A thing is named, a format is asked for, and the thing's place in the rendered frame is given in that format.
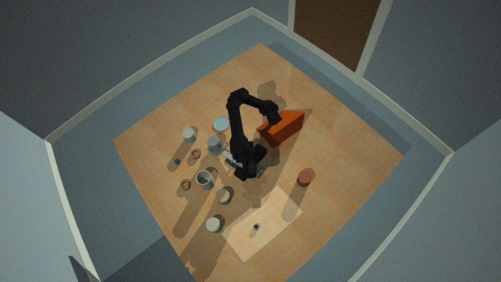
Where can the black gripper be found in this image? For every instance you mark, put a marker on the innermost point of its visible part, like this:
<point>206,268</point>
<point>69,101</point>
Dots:
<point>260,153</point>

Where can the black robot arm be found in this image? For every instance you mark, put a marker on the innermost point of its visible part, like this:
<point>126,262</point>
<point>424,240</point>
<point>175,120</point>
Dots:
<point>243,150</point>

